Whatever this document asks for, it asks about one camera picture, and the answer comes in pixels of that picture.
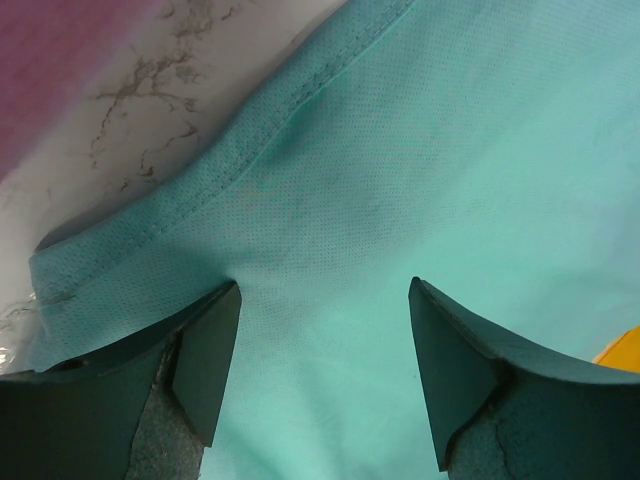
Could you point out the yellow plastic tray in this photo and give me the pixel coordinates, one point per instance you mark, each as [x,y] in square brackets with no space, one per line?
[623,353]

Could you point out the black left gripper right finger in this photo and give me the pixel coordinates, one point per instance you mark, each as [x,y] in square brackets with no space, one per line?
[503,407]

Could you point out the teal t shirt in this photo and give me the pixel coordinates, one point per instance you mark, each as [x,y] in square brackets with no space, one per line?
[488,147]

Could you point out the pink folded t shirt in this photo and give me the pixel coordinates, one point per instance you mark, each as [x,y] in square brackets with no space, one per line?
[50,51]

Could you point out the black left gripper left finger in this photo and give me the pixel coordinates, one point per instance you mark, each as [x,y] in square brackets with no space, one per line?
[144,407]

